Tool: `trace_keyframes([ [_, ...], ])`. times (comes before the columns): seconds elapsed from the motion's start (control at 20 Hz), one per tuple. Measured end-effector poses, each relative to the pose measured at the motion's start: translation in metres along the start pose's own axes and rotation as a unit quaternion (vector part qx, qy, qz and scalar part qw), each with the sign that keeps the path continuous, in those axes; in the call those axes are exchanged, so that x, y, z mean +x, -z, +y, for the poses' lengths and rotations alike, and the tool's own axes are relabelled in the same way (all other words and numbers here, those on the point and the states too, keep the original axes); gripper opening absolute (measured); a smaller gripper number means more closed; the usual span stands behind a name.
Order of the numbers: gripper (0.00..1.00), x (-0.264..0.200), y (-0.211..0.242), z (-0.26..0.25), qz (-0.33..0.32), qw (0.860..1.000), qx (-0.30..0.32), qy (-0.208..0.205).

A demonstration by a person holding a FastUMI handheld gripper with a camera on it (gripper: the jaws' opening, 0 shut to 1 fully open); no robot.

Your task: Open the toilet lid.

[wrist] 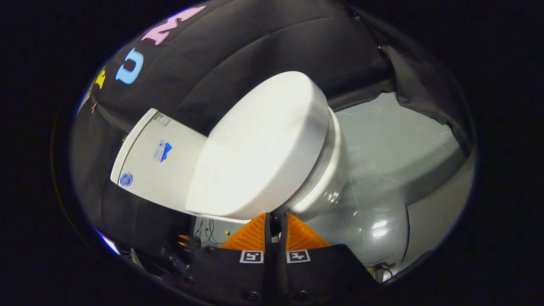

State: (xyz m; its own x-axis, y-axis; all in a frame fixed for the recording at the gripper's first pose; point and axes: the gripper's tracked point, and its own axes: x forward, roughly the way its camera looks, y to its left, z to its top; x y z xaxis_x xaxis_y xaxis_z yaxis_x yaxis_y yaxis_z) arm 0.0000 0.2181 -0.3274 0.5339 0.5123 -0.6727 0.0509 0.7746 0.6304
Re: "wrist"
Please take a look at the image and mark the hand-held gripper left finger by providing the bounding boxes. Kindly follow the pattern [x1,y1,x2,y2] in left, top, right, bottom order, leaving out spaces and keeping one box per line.
[183,212,275,306]

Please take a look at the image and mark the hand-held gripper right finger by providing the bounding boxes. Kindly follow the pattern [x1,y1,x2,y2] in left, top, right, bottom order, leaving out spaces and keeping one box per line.
[276,212,379,306]

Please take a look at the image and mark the white toilet lid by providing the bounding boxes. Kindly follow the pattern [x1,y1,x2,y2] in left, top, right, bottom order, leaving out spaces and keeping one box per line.
[186,71,330,220]

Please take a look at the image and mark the white toilet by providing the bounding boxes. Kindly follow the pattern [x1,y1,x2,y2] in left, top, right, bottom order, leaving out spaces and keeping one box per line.
[110,108,349,224]

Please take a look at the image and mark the black backdrop cloth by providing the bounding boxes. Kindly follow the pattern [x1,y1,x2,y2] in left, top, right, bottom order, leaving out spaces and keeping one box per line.
[70,0,474,255]

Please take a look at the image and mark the thin black floor cables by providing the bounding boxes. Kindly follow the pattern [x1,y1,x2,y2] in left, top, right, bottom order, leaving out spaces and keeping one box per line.
[195,218,226,247]

